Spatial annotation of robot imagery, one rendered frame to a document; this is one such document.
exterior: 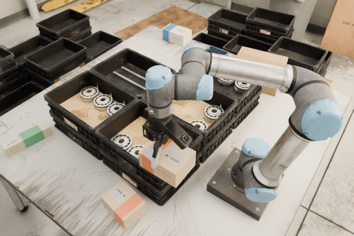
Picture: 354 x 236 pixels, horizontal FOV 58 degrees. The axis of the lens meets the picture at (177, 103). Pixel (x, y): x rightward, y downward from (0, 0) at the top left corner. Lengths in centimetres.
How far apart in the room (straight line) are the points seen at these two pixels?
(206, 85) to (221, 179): 70
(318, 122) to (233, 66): 30
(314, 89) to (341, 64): 288
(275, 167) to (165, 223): 54
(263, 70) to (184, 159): 39
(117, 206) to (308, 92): 87
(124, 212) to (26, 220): 117
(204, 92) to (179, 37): 156
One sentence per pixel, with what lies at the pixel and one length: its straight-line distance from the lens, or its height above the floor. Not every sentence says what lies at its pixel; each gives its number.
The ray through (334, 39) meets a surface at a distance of 409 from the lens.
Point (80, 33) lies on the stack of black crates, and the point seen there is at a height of 48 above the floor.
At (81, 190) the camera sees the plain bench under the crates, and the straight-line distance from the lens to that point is 160.
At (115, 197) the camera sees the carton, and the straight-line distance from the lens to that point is 145.
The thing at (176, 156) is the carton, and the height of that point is 112.
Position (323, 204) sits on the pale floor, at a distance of 253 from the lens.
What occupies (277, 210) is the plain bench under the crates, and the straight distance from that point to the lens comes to 155.
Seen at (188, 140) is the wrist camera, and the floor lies 123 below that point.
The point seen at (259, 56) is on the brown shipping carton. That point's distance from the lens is 213.
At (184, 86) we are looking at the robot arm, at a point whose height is 142.
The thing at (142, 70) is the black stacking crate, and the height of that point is 83.
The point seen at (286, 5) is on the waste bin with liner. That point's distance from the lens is 376.
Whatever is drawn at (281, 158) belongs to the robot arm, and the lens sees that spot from 117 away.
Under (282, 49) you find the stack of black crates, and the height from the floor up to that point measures 49.
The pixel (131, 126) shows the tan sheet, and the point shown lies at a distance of 163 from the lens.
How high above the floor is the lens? 198
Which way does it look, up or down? 41 degrees down
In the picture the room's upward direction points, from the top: straight up
